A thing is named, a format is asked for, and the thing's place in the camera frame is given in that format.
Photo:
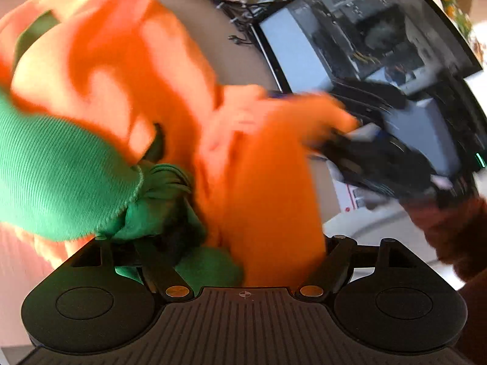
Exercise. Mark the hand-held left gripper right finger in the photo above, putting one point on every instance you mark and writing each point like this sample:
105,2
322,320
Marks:
334,262

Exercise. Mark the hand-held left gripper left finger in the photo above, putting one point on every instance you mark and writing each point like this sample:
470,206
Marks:
156,270

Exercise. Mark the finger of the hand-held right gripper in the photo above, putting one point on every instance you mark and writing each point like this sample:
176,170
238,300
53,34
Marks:
373,93

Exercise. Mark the orange pumpkin costume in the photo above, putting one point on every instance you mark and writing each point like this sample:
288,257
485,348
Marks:
247,178

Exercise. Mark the person's right forearm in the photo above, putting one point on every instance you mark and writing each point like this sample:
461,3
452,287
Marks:
456,243

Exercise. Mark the white printed poster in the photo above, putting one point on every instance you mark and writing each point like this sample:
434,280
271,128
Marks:
354,197

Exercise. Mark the orange artificial flowers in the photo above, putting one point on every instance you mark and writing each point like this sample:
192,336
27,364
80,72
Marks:
456,15

